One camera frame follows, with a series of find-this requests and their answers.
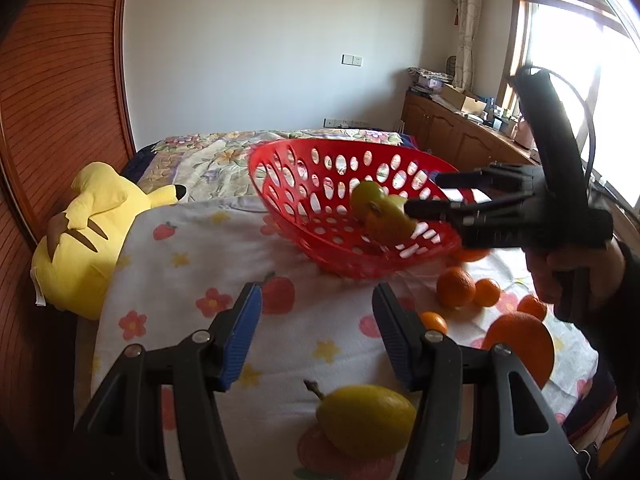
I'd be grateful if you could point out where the white strawberry print blanket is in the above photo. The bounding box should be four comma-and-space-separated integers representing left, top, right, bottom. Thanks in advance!
75, 195, 608, 480

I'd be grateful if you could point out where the cardboard box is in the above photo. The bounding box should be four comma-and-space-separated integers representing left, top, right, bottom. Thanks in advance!
440, 85, 487, 116

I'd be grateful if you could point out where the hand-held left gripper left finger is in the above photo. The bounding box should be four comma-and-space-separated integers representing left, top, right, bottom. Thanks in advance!
70, 282, 263, 480

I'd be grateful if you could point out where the patterned curtain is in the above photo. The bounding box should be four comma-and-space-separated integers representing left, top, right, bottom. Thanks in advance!
452, 0, 486, 93

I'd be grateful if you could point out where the yellow orange citrus fruit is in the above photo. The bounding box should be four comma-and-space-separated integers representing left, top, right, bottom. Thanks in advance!
364, 195, 417, 247

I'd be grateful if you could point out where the wooden headboard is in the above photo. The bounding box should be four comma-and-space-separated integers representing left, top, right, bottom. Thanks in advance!
0, 0, 138, 480

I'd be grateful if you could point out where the floral bedspread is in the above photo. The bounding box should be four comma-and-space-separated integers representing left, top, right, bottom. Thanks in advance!
135, 129, 426, 206

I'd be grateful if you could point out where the pile of folded cloth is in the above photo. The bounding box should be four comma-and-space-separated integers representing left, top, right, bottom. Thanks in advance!
407, 66, 453, 92

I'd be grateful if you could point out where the person's right hand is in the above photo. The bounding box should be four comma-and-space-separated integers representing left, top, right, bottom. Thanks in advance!
525, 240, 628, 321

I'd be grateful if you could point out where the yellow lemon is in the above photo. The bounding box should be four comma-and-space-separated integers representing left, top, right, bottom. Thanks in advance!
303, 380, 417, 461

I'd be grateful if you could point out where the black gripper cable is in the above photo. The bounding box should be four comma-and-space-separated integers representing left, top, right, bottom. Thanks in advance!
542, 66, 601, 183

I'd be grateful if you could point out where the red plastic basket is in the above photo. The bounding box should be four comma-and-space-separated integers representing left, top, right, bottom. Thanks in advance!
247, 137, 476, 281

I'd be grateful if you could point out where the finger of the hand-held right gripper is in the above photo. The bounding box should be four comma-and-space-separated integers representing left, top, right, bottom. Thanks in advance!
404, 199, 501, 224
435, 164, 543, 196

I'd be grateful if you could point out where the green citrus fruit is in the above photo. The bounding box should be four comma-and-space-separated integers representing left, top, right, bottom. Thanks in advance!
349, 180, 390, 221

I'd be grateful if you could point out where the person's right forearm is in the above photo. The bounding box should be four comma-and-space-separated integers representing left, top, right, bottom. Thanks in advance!
552, 240, 640, 461

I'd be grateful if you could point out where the yellow plush toy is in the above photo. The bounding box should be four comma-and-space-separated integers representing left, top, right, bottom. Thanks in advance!
31, 161, 188, 321

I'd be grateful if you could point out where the small tangerine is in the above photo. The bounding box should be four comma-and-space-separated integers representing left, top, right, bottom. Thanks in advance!
516, 294, 548, 322
452, 247, 491, 263
419, 311, 449, 337
472, 278, 502, 309
436, 267, 477, 309

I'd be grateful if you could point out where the large orange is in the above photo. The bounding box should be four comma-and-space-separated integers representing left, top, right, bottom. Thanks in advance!
482, 311, 556, 390

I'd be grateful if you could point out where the wooden frame window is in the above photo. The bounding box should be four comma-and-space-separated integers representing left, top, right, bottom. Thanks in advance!
497, 0, 640, 201

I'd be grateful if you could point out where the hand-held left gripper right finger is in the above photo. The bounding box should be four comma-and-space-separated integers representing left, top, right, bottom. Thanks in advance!
371, 282, 586, 480

